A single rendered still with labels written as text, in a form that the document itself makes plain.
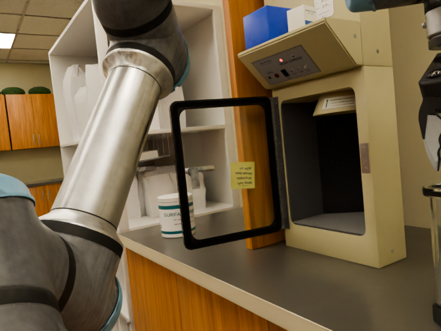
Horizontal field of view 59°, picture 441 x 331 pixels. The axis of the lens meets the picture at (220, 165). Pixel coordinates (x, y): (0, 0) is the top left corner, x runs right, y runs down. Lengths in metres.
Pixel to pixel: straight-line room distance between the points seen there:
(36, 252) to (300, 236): 0.90
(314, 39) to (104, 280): 0.69
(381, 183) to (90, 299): 0.73
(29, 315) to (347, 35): 0.81
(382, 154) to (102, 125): 0.67
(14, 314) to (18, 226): 0.08
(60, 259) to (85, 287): 0.06
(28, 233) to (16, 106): 5.51
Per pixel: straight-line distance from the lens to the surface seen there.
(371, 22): 1.02
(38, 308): 0.33
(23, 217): 0.38
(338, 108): 1.04
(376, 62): 1.01
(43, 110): 5.90
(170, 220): 1.44
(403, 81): 1.42
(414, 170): 1.41
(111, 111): 0.56
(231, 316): 1.04
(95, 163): 0.52
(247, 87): 1.19
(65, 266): 0.42
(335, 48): 0.94
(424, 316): 0.80
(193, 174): 1.03
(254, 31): 1.08
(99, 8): 0.63
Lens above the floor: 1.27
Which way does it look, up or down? 3 degrees down
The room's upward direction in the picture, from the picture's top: 6 degrees counter-clockwise
